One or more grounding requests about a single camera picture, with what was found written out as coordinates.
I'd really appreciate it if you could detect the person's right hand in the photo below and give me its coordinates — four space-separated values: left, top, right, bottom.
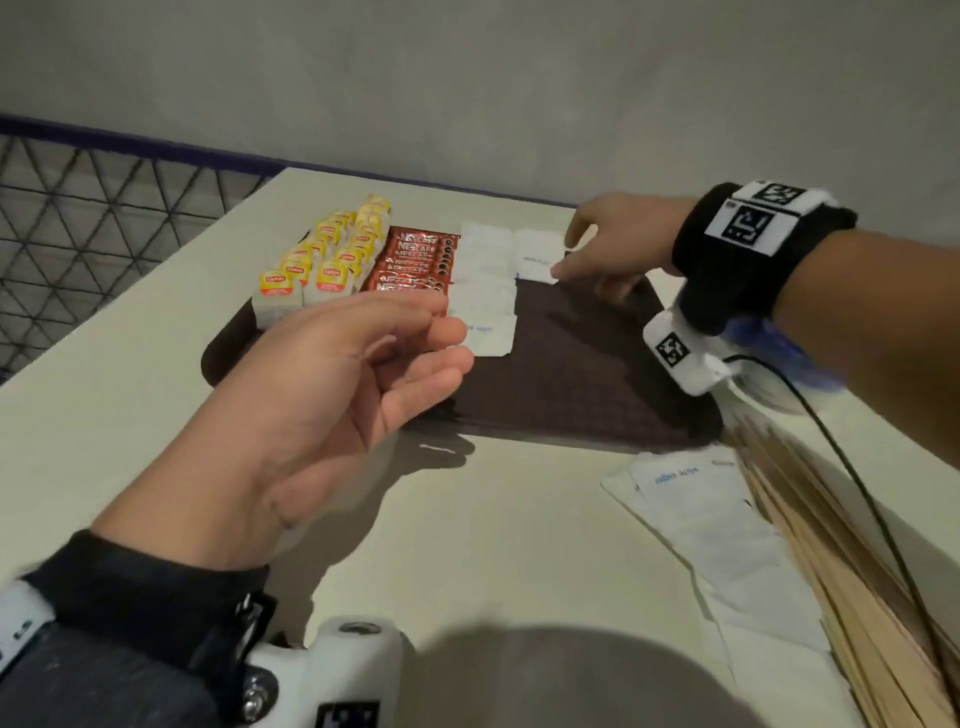
549 191 697 305

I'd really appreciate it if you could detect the person's left hand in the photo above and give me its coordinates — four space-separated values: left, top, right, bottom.
89 290 476 571

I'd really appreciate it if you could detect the square white sugar packet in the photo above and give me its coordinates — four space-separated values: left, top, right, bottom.
513 251 562 285
515 228 568 256

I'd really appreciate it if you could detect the row of white tea bags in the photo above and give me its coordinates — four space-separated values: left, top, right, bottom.
302 194 393 305
251 209 358 331

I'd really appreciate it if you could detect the brown plastic tray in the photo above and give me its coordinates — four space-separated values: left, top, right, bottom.
200 247 725 451

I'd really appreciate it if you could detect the row of white sugar packets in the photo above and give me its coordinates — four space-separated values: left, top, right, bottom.
449 222 519 358

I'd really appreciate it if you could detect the row of red coffee sachets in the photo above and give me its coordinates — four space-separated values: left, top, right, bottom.
359 226 461 316

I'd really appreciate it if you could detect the pile of white sugar packets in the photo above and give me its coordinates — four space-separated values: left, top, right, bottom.
602 446 864 728

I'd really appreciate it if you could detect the bundle of wooden stir sticks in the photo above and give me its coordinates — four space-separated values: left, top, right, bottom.
723 408 960 728

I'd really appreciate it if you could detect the person's right forearm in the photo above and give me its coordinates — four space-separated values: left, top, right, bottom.
772 228 960 470

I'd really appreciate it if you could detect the blue and white bowl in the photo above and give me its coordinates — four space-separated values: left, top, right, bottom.
723 314 849 418

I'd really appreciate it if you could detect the purple metal mesh railing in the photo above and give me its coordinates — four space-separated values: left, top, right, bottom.
0 112 579 384

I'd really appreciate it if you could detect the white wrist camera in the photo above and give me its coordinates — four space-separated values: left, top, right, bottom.
642 307 744 397
239 616 406 728

